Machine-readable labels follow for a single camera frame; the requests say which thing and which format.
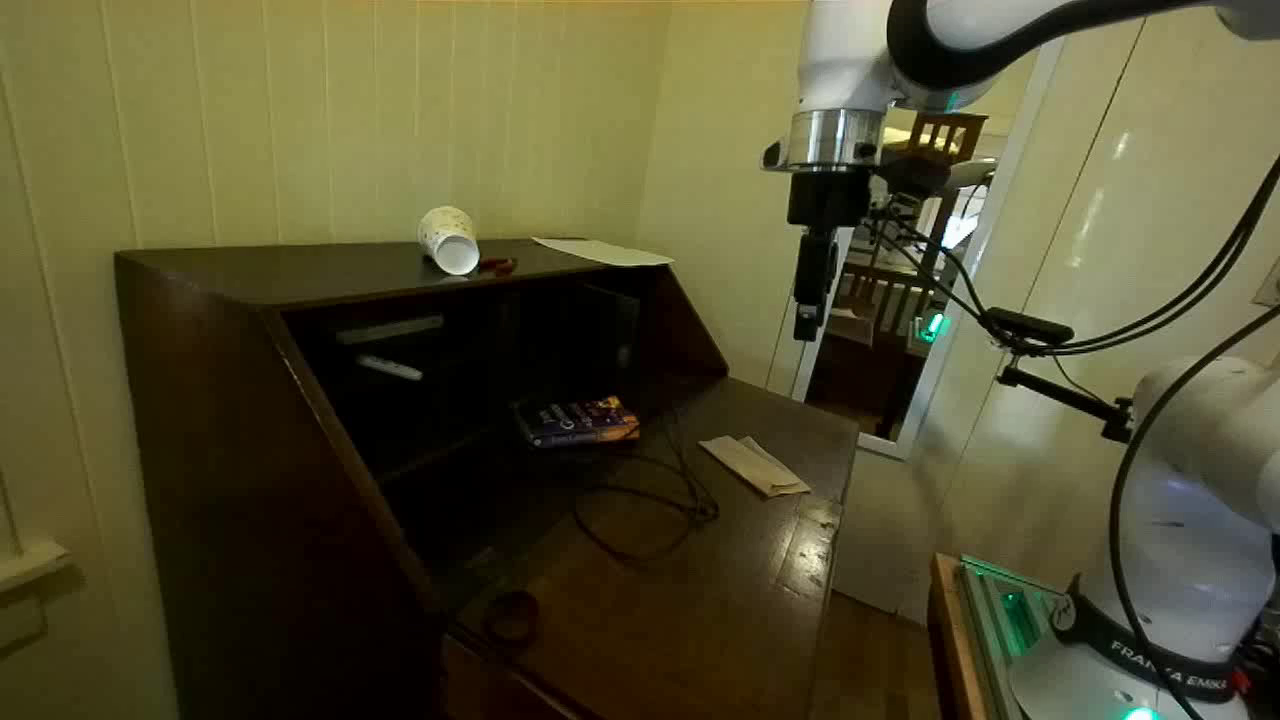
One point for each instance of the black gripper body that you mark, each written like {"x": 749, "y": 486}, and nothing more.
{"x": 827, "y": 200}

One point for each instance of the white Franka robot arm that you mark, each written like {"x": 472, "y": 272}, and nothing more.
{"x": 848, "y": 53}

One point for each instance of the wooden chair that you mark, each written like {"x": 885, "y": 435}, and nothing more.
{"x": 873, "y": 334}

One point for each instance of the white paper sheet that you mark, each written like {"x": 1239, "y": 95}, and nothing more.
{"x": 603, "y": 250}

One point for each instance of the small red object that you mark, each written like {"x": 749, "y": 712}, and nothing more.
{"x": 496, "y": 264}

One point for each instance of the white paper cup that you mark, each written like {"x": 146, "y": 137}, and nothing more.
{"x": 449, "y": 241}

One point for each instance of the long grey bar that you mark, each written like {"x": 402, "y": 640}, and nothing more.
{"x": 388, "y": 328}

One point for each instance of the short grey bar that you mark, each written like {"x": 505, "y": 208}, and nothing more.
{"x": 388, "y": 369}

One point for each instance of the dark wooden secretary desk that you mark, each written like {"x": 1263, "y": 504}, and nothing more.
{"x": 265, "y": 482}

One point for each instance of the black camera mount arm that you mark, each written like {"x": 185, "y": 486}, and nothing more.
{"x": 1062, "y": 383}

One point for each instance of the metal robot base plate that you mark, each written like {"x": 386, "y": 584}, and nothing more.
{"x": 1002, "y": 625}

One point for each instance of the white wall ledge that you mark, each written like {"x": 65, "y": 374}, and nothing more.
{"x": 28, "y": 575}

